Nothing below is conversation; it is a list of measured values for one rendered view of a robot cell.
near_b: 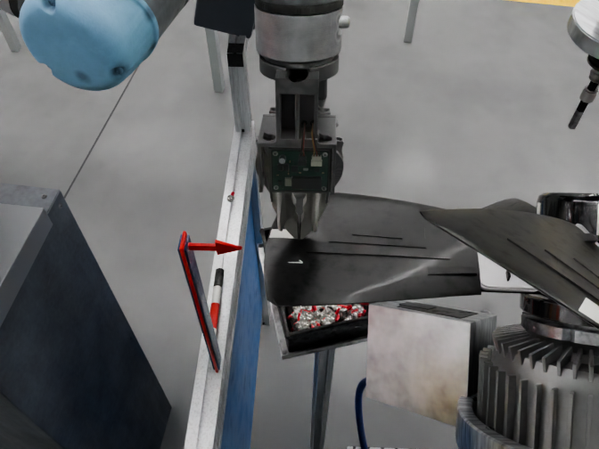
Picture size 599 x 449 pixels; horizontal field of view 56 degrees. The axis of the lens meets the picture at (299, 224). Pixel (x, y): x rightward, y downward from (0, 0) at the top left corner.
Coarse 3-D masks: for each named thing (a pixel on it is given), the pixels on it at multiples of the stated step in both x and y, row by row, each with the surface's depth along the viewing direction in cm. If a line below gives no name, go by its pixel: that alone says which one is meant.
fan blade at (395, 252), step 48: (336, 192) 72; (288, 240) 64; (336, 240) 63; (384, 240) 63; (432, 240) 63; (288, 288) 58; (336, 288) 58; (384, 288) 58; (432, 288) 59; (480, 288) 59
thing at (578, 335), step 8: (528, 320) 61; (536, 320) 60; (544, 320) 61; (528, 328) 61; (536, 328) 60; (544, 328) 58; (552, 328) 58; (560, 328) 57; (568, 328) 57; (576, 328) 58; (584, 328) 57; (592, 328) 57; (552, 336) 58; (560, 336) 57; (568, 336) 57; (576, 336) 56; (584, 336) 56; (592, 336) 55; (584, 344) 56; (592, 344) 55
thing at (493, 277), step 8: (480, 256) 62; (480, 264) 61; (488, 264) 61; (480, 272) 61; (488, 272) 61; (496, 272) 60; (504, 272) 60; (480, 280) 60; (488, 280) 60; (496, 280) 60; (504, 280) 60; (512, 280) 60; (520, 280) 60; (488, 288) 59; (496, 288) 59; (504, 288) 59; (512, 288) 59; (520, 288) 59; (528, 288) 59
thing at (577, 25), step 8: (584, 0) 40; (592, 0) 40; (576, 8) 40; (584, 8) 40; (592, 8) 40; (576, 16) 39; (584, 16) 39; (592, 16) 39; (568, 24) 40; (576, 24) 39; (584, 24) 38; (592, 24) 38; (568, 32) 40; (576, 32) 39; (584, 32) 38; (592, 32) 38; (576, 40) 39; (584, 40) 38; (592, 40) 38; (584, 48) 38; (592, 48) 38
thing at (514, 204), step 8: (504, 200) 93; (512, 200) 89; (520, 200) 86; (488, 208) 91; (496, 208) 89; (504, 208) 87; (512, 208) 84; (520, 208) 82; (528, 208) 80; (536, 208) 78
